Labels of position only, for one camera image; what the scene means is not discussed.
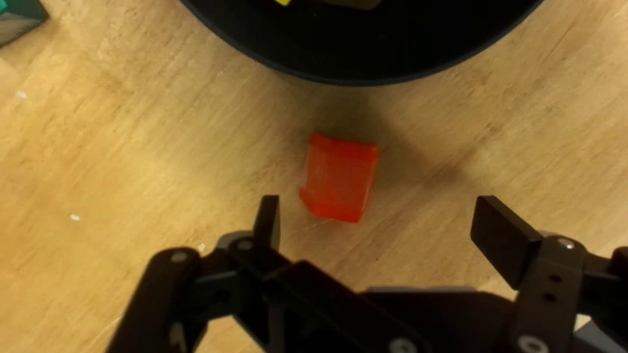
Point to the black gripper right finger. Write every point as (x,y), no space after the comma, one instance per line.
(555,278)

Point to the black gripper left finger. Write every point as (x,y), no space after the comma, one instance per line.
(286,306)

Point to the red cube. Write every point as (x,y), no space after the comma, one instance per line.
(339,176)

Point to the small green cube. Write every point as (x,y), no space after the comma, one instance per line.
(19,17)

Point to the black bowl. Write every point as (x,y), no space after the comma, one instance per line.
(384,43)

